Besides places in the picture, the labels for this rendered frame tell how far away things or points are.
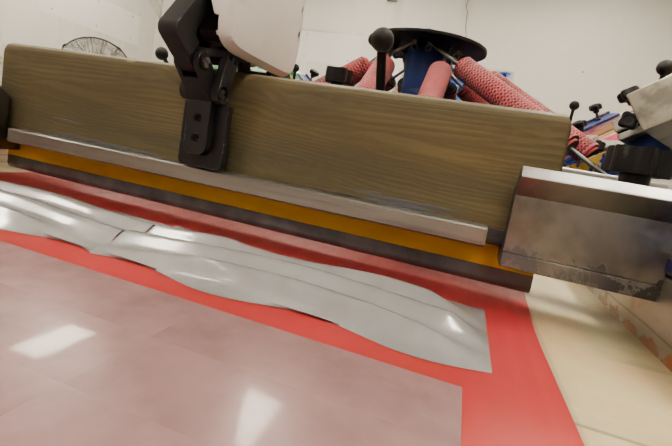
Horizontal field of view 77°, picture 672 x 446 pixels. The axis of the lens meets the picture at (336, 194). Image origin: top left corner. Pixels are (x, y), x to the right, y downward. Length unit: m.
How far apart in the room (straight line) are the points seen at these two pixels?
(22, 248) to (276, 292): 0.12
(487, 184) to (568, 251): 0.05
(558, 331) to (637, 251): 0.05
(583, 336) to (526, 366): 0.06
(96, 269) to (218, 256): 0.05
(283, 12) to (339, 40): 4.48
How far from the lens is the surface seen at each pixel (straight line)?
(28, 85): 0.41
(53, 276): 0.20
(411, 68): 1.10
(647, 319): 0.26
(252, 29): 0.27
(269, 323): 0.16
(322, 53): 4.81
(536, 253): 0.23
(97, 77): 0.36
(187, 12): 0.25
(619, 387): 0.20
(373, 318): 0.17
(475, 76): 0.95
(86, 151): 0.34
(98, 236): 0.24
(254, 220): 0.29
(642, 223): 0.24
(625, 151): 0.37
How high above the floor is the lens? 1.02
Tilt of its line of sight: 7 degrees down
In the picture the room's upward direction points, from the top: 10 degrees clockwise
